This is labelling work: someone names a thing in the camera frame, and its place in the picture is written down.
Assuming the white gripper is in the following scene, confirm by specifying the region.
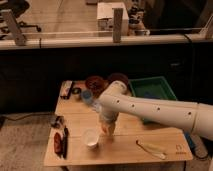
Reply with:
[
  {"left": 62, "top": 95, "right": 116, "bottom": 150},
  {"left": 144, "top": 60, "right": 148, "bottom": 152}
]
[{"left": 99, "top": 111, "right": 118, "bottom": 136}]

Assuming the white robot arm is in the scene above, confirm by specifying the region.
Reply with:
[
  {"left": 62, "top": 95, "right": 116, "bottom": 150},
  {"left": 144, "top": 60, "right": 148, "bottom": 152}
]
[{"left": 99, "top": 81, "right": 213, "bottom": 141}]

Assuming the white paper cup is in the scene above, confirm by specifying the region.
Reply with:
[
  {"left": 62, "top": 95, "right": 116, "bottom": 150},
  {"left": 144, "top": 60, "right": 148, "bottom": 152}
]
[{"left": 82, "top": 129, "right": 99, "bottom": 149}]

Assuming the clear plastic water bottle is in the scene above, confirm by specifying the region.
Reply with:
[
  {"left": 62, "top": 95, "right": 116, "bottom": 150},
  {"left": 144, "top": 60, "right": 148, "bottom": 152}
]
[{"left": 81, "top": 89, "right": 101, "bottom": 113}]

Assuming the dark red bowl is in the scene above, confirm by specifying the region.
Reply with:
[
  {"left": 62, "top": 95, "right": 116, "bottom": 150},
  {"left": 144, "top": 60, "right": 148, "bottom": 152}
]
[{"left": 85, "top": 76, "right": 105, "bottom": 93}]

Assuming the small round black object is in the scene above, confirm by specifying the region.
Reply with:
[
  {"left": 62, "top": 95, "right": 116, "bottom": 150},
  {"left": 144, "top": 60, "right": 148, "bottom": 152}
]
[{"left": 72, "top": 87, "right": 81, "bottom": 94}]

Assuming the black marker pen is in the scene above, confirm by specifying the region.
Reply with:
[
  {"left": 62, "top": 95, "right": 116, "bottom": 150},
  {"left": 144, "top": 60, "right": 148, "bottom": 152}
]
[{"left": 63, "top": 127, "right": 69, "bottom": 159}]

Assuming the dark maroon bowl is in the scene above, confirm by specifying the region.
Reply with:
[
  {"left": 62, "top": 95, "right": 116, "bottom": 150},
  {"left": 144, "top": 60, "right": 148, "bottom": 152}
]
[{"left": 107, "top": 73, "right": 128, "bottom": 85}]

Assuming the small dark clip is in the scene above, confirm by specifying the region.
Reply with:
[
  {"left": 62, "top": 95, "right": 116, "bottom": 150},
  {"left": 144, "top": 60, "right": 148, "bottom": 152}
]
[{"left": 50, "top": 116, "right": 64, "bottom": 129}]

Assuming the black and white remote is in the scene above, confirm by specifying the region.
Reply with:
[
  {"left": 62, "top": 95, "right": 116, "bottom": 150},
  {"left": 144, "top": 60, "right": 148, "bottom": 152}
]
[{"left": 60, "top": 80, "right": 74, "bottom": 99}]

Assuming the green plastic bin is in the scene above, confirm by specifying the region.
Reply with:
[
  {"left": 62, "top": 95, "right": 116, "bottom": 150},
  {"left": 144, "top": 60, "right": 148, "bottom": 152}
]
[{"left": 129, "top": 76, "right": 177, "bottom": 100}]

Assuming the red flat object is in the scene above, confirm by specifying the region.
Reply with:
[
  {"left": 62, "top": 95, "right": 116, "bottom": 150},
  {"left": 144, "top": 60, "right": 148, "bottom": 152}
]
[{"left": 54, "top": 133, "right": 62, "bottom": 155}]

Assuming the white cardboard box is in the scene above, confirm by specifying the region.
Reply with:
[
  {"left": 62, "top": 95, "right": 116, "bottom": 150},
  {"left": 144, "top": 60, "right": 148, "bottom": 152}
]
[{"left": 97, "top": 2, "right": 129, "bottom": 35}]

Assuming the black office chair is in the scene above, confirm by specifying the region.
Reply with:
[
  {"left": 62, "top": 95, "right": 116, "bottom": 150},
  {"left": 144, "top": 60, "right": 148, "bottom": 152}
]
[{"left": 0, "top": 0, "right": 41, "bottom": 33}]

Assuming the middle metal bracket post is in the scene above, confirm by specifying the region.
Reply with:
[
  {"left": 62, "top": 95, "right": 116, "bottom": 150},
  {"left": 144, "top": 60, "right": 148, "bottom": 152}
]
[{"left": 113, "top": 8, "right": 123, "bottom": 43}]

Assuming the metal bracket post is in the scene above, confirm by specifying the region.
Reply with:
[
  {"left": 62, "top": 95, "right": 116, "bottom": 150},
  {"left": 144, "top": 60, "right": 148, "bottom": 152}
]
[
  {"left": 113, "top": 8, "right": 123, "bottom": 43},
  {"left": 1, "top": 9, "right": 26, "bottom": 46}
]

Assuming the left metal bracket post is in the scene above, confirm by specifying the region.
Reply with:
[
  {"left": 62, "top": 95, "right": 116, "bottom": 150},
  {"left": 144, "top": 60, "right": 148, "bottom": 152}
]
[{"left": 1, "top": 9, "right": 26, "bottom": 46}]

